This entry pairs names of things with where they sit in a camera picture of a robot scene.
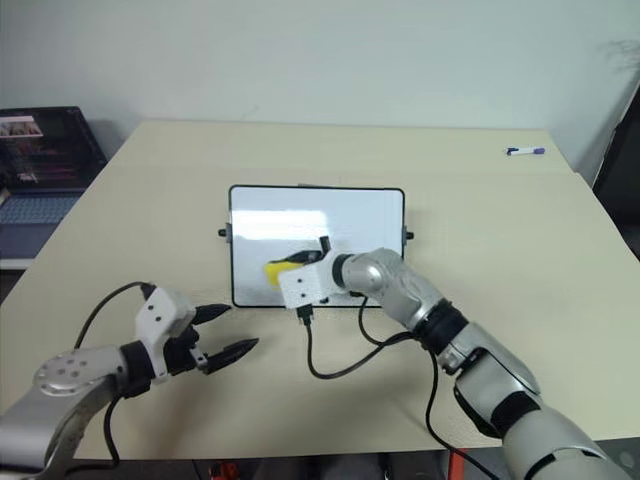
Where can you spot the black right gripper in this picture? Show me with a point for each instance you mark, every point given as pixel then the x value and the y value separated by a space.
pixel 316 254

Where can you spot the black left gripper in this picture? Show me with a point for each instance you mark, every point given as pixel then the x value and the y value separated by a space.
pixel 177 354

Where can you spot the yellow whiteboard eraser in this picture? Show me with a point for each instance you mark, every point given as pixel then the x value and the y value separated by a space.
pixel 272 274

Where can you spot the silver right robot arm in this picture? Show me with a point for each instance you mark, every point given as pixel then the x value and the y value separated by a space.
pixel 400 285

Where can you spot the small black-framed whiteboard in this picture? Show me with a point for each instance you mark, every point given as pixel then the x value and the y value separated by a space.
pixel 300 210

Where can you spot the red object under table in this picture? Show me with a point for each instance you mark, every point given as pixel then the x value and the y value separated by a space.
pixel 225 471

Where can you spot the white marker with purple cap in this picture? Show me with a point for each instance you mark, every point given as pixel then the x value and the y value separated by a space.
pixel 524 151

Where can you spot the open dark laptop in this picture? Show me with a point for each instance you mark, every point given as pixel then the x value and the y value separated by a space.
pixel 40 150

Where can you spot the orange bar under table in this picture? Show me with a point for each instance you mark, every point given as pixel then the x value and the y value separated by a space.
pixel 454 465

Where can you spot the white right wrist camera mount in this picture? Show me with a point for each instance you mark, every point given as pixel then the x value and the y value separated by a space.
pixel 305 285

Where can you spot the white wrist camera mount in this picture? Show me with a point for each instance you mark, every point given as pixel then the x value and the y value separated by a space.
pixel 160 310
pixel 305 285

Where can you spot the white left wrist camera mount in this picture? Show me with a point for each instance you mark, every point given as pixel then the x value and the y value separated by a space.
pixel 160 310

